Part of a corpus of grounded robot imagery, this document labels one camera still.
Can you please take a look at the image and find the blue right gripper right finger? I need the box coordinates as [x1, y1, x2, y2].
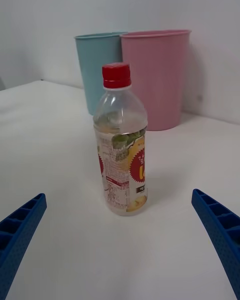
[191, 188, 240, 300]

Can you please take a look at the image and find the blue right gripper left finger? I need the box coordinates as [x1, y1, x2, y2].
[0, 192, 48, 300]

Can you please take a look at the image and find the clear red-capped plastic bottle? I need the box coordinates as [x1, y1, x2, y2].
[92, 62, 149, 217]

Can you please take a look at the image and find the pink plastic bin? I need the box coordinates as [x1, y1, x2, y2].
[119, 29, 192, 132]

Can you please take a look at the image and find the pale blue plastic bin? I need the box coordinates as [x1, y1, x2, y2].
[74, 31, 129, 116]

